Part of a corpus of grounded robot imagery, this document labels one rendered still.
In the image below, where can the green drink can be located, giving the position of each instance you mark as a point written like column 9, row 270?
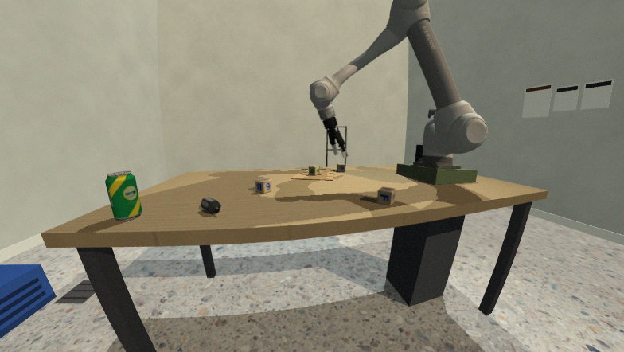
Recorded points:
column 123, row 195

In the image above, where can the tan mat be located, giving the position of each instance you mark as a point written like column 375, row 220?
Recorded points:
column 304, row 175

